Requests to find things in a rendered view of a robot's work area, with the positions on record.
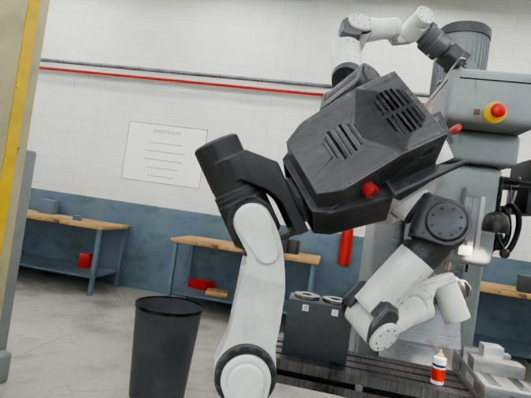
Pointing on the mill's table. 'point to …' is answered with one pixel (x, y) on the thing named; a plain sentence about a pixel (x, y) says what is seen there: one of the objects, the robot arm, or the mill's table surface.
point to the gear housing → (485, 148)
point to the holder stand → (316, 328)
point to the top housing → (487, 89)
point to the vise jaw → (496, 366)
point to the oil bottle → (438, 369)
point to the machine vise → (480, 384)
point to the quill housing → (451, 189)
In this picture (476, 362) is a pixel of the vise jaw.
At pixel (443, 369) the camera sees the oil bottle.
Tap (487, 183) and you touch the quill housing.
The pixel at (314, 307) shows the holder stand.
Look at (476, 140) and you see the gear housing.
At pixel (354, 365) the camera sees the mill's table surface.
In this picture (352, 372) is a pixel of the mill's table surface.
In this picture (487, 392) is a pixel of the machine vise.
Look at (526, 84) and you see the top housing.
